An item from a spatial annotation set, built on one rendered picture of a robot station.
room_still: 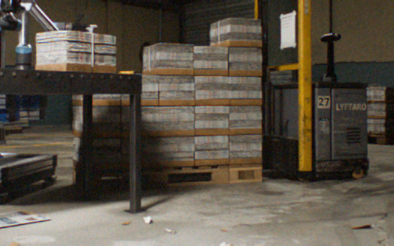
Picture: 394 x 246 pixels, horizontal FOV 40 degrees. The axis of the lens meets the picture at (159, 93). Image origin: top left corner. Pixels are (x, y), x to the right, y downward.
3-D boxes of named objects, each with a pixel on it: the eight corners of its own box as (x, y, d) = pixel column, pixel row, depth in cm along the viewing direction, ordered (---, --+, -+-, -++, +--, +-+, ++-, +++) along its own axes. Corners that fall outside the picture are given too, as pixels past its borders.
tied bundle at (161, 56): (142, 77, 432) (142, 48, 432) (175, 77, 442) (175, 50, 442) (157, 75, 397) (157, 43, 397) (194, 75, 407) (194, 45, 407)
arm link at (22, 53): (15, 63, 392) (15, 44, 392) (15, 64, 405) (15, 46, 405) (31, 63, 395) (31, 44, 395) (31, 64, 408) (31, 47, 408)
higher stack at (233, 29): (209, 176, 451) (208, 23, 452) (240, 174, 461) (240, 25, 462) (229, 183, 415) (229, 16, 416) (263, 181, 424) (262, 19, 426)
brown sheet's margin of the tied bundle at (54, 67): (57, 73, 322) (57, 66, 322) (88, 72, 303) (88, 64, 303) (34, 72, 310) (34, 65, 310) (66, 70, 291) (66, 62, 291)
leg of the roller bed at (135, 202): (135, 209, 315) (135, 94, 316) (142, 211, 311) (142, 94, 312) (128, 211, 312) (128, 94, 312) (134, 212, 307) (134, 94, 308)
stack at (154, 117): (71, 183, 413) (72, 75, 414) (209, 176, 451) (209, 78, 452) (81, 191, 376) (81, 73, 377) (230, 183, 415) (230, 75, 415)
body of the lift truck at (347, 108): (269, 170, 488) (269, 82, 489) (320, 168, 506) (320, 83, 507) (315, 181, 422) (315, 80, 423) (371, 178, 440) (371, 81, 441)
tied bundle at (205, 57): (176, 77, 442) (176, 50, 443) (209, 78, 451) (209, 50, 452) (193, 75, 406) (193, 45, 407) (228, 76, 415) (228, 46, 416)
